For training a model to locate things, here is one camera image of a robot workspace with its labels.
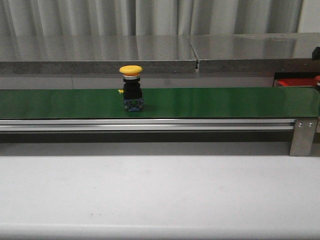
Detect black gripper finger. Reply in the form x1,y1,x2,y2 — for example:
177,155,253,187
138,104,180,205
311,46,320,61

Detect grey stone counter slab right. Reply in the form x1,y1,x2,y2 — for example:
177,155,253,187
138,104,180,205
189,33,320,73

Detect grey stone counter slab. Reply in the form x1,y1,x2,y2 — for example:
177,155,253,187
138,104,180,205
0,35,197,75
189,33,320,73

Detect red plastic tray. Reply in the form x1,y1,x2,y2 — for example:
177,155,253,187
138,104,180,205
274,78,317,87

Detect green conveyor belt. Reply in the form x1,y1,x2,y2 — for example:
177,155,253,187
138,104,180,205
0,87,320,120

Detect grey stone counter slab left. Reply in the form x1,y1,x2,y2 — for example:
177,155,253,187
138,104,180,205
0,35,197,75

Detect white pleated curtain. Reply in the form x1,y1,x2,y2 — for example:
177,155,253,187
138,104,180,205
0,0,303,36

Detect steel conveyor support bracket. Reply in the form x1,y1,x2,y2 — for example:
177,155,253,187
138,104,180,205
289,118,318,157

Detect aluminium conveyor frame rail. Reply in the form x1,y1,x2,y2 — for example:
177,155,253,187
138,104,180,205
0,118,296,132

